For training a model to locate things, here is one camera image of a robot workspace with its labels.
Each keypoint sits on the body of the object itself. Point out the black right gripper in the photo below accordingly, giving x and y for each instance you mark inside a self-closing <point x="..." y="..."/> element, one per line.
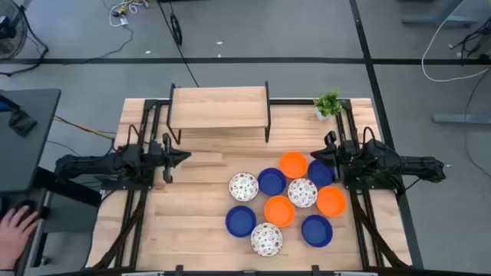
<point x="341" y="157"/>

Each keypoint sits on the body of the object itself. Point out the black computer mouse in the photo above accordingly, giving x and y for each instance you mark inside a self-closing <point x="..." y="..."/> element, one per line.
<point x="31" y="204"/>

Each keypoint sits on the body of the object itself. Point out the green plant in white pot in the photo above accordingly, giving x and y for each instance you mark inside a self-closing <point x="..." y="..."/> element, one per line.
<point x="328" y="104"/>

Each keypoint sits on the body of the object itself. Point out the grey side desk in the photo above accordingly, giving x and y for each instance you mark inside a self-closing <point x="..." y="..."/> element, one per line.
<point x="73" y="218"/>

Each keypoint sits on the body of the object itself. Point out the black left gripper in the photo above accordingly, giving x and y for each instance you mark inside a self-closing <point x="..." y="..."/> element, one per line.
<point x="167" y="161"/>

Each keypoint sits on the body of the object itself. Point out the dark grey desk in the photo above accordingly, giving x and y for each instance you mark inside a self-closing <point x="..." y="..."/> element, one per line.
<point x="27" y="161"/>

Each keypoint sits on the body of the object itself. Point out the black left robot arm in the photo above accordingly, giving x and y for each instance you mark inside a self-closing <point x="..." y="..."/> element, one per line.
<point x="96" y="166"/>

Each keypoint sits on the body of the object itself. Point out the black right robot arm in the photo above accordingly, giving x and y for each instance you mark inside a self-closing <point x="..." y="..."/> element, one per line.
<point x="414" y="166"/>

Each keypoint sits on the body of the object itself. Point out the black table frame rail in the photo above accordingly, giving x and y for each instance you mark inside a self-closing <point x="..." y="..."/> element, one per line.
<point x="245" y="273"/>
<point x="291" y="102"/>

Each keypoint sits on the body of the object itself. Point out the black floor fan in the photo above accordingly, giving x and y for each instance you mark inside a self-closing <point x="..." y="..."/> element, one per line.
<point x="11" y="38"/>

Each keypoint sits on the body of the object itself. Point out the black handheld device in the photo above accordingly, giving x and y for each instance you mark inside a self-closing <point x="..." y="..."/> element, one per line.
<point x="21" y="122"/>

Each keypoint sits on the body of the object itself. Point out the black frame bracket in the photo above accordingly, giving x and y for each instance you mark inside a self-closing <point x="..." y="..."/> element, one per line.
<point x="179" y="270"/>
<point x="315" y="270"/>

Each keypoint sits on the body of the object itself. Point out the grey desk foot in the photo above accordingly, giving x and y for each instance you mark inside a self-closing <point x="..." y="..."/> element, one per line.
<point x="460" y="118"/>
<point x="441" y="21"/>

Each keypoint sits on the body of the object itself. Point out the person's hand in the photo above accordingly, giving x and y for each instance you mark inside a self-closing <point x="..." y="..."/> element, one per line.
<point x="15" y="237"/>

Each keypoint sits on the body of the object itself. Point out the blue plastic bowl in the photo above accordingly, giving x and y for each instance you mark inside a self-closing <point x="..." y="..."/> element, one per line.
<point x="319" y="174"/>
<point x="271" y="181"/>
<point x="240" y="221"/>
<point x="317" y="230"/>

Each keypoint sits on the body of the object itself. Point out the wooden shelf with black legs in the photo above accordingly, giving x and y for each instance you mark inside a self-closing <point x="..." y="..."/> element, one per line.
<point x="218" y="107"/>

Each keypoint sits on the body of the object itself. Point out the floral bowl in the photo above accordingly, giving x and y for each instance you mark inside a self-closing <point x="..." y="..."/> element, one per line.
<point x="302" y="192"/>
<point x="243" y="186"/>
<point x="266" y="239"/>

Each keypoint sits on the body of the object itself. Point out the orange plastic bowl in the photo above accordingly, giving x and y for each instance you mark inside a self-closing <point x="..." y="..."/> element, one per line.
<point x="279" y="211"/>
<point x="331" y="201"/>
<point x="293" y="165"/>

